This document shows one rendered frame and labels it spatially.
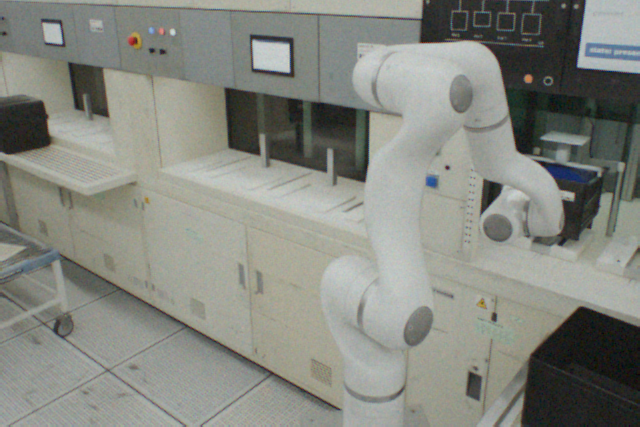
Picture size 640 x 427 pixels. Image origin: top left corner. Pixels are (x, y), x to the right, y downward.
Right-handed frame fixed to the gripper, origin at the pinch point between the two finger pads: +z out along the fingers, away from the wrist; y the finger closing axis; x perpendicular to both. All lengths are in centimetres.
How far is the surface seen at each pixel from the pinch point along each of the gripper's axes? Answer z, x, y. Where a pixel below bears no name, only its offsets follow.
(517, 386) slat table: -23.5, -42.8, 6.7
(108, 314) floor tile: 21, -119, -210
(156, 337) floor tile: 19, -119, -172
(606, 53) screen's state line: 6.2, 32.0, 11.3
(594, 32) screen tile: 6.6, 36.5, 8.1
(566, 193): 27.3, -10.8, 4.2
